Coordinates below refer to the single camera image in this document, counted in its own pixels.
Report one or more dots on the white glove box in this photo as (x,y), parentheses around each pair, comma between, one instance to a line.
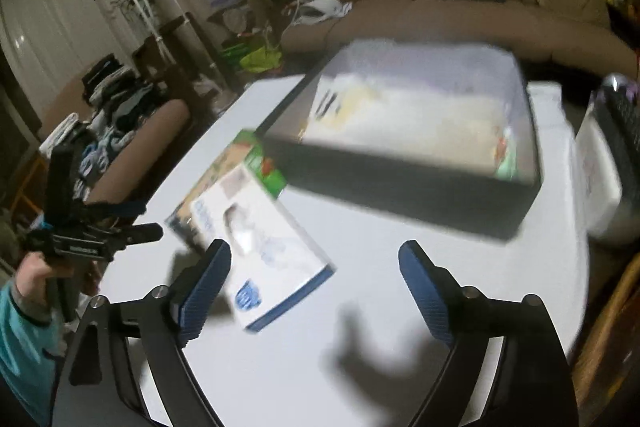
(274,262)

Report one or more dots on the white plastic bag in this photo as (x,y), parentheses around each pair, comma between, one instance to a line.
(424,124)

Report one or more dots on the green sushi kit package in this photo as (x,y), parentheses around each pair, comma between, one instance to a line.
(244,152)

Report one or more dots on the left hand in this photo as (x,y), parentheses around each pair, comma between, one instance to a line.
(30,283)

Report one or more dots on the black storage box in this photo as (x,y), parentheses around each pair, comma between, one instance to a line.
(454,198)

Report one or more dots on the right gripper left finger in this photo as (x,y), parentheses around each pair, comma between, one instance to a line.
(97,386)

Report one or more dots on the white appliance with remote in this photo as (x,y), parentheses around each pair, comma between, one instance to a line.
(607,143)

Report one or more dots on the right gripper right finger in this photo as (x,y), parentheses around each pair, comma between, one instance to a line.
(531,385)

